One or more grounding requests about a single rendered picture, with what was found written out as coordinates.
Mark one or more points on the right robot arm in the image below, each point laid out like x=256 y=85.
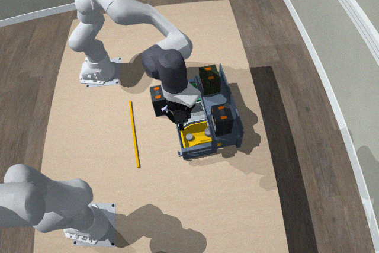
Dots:
x=29 y=198

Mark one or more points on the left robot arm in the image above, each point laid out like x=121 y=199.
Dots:
x=159 y=63

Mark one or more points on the grey metal shelf rack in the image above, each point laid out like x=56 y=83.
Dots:
x=224 y=96

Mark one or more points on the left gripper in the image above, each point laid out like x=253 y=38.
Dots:
x=172 y=106

